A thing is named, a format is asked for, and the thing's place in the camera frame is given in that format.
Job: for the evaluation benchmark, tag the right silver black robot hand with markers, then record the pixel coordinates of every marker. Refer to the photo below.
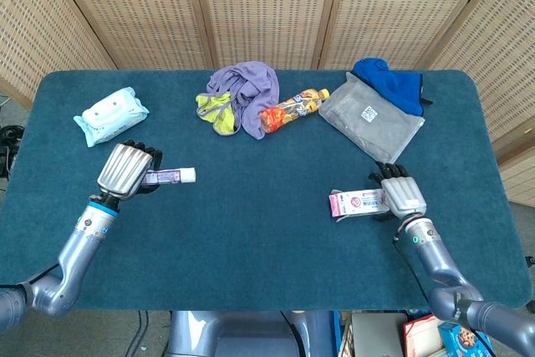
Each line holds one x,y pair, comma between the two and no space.
403,196

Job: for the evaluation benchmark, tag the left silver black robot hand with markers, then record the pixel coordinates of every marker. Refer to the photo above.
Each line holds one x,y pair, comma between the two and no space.
123,169

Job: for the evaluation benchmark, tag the white pink toothpaste box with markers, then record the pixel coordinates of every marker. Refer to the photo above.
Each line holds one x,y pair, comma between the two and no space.
355,204

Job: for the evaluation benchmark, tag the purple toothpaste tube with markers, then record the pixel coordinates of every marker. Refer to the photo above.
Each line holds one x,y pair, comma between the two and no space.
175,176

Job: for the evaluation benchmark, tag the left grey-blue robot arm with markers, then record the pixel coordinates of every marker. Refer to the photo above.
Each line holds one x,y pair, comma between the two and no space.
77,256

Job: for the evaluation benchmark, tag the blue cookie box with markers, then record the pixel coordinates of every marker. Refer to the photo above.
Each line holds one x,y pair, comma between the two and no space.
457,340

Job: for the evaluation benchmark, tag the light blue wet wipes pack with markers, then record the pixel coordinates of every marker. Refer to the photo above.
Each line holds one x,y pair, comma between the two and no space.
110,116

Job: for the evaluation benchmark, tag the grey cloth in clear bag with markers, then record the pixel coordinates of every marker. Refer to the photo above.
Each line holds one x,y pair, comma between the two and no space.
372,127

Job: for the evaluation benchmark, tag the blue towel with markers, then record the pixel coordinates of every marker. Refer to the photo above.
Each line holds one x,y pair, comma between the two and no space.
397,85

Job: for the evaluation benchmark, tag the yellow-green garment with grey trim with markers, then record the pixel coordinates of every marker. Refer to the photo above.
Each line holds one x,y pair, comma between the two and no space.
221,116

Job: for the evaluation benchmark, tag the grey laptop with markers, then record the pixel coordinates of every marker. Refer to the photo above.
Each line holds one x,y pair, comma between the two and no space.
376,332

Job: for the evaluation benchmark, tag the orange yellow drink bottle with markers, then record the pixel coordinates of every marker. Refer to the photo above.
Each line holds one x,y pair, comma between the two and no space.
292,109

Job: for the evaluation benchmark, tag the red-edged book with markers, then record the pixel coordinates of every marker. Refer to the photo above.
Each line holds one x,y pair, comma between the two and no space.
420,336

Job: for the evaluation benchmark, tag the teal table mat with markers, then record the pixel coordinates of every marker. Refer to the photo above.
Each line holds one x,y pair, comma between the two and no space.
259,248

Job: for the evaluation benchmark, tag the crumpled purple garment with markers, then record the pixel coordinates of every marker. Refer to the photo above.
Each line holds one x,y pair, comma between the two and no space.
255,89

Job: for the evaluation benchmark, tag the grey-blue robot torso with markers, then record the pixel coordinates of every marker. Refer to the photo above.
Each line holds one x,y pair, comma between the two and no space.
242,334

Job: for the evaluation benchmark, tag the woven rattan folding screen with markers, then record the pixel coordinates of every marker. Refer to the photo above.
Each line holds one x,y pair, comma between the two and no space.
267,10

